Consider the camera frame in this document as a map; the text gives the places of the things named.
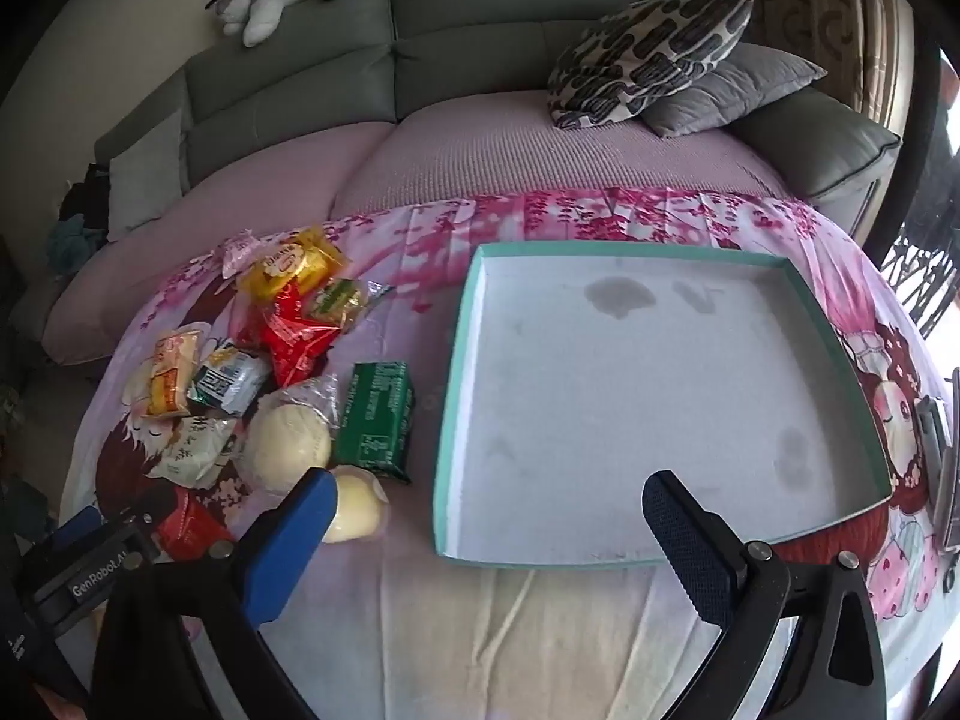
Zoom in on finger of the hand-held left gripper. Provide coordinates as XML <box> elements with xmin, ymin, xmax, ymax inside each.
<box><xmin>49</xmin><ymin>506</ymin><xmax>102</xmax><ymax>548</ymax></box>
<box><xmin>105</xmin><ymin>499</ymin><xmax>162</xmax><ymax>542</ymax></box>

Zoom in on round pastry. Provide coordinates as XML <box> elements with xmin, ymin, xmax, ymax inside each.
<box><xmin>322</xmin><ymin>465</ymin><xmax>391</xmax><ymax>545</ymax></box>
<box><xmin>240</xmin><ymin>375</ymin><xmax>342</xmax><ymax>496</ymax></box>

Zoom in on clear green white snack packet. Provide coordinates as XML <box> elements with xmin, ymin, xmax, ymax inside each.
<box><xmin>311</xmin><ymin>277</ymin><xmax>395</xmax><ymax>331</ymax></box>

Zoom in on patterned beige curtain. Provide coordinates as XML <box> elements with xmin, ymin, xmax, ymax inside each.
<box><xmin>709</xmin><ymin>0</ymin><xmax>912</xmax><ymax>128</ymax></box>

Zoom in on orange yellow snack packet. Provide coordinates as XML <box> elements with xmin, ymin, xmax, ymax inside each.
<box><xmin>146</xmin><ymin>330</ymin><xmax>203</xmax><ymax>417</ymax></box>

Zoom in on white chestnut print snack packet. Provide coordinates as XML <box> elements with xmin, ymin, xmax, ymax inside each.
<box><xmin>150</xmin><ymin>412</ymin><xmax>248</xmax><ymax>488</ymax></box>

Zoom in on grey quilted pillow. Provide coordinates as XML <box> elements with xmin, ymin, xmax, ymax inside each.
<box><xmin>641</xmin><ymin>41</ymin><xmax>826</xmax><ymax>138</ymax></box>

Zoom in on green white striped snack packet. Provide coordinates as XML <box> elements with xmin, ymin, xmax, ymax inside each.
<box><xmin>187</xmin><ymin>345</ymin><xmax>271</xmax><ymax>417</ymax></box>

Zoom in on small pink snack packet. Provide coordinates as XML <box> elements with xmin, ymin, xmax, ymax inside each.
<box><xmin>223</xmin><ymin>235</ymin><xmax>260</xmax><ymax>275</ymax></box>

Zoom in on pink printed blanket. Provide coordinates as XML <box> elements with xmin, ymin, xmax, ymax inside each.
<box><xmin>60</xmin><ymin>191</ymin><xmax>960</xmax><ymax>720</ymax></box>

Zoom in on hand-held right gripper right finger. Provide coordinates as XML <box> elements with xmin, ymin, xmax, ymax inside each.
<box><xmin>641</xmin><ymin>469</ymin><xmax>890</xmax><ymax>720</ymax></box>

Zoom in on light grey pillow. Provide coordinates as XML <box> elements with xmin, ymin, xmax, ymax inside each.
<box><xmin>107</xmin><ymin>109</ymin><xmax>185</xmax><ymax>241</ymax></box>

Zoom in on grey green sofa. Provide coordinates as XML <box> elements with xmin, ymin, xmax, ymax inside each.
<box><xmin>94</xmin><ymin>0</ymin><xmax>901</xmax><ymax>226</ymax></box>

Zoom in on red triangular snack packet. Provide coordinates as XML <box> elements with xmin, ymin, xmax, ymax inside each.
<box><xmin>259</xmin><ymin>281</ymin><xmax>338</xmax><ymax>389</ymax></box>

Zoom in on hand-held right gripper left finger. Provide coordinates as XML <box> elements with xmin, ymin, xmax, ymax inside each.
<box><xmin>94</xmin><ymin>467</ymin><xmax>338</xmax><ymax>720</ymax></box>

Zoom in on dark clothes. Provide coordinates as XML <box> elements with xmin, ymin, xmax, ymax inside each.
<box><xmin>60</xmin><ymin>163</ymin><xmax>112</xmax><ymax>230</ymax></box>

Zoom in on red snack box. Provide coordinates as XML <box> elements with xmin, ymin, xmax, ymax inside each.
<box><xmin>154</xmin><ymin>487</ymin><xmax>237</xmax><ymax>560</ymax></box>

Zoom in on black white patterned pillow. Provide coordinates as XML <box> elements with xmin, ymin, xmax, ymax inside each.
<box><xmin>547</xmin><ymin>0</ymin><xmax>755</xmax><ymax>128</ymax></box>

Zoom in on black wire rack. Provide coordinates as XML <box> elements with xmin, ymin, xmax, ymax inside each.
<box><xmin>881</xmin><ymin>225</ymin><xmax>960</xmax><ymax>338</ymax></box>

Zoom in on teal cloth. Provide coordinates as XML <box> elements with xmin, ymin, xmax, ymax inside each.
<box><xmin>46</xmin><ymin>214</ymin><xmax>106</xmax><ymax>275</ymax></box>

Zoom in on teal shallow cardboard box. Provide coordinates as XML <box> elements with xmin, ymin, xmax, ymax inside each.
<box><xmin>433</xmin><ymin>244</ymin><xmax>893</xmax><ymax>567</ymax></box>

